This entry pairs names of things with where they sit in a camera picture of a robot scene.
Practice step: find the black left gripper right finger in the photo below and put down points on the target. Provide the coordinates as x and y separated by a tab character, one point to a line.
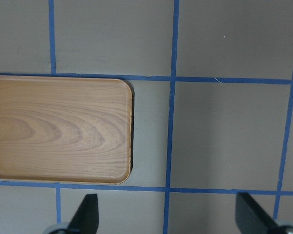
250	217

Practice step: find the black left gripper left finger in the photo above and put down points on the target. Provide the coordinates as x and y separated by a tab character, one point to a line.
86	218

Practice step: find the wooden tray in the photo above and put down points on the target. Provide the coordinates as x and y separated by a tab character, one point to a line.
65	129

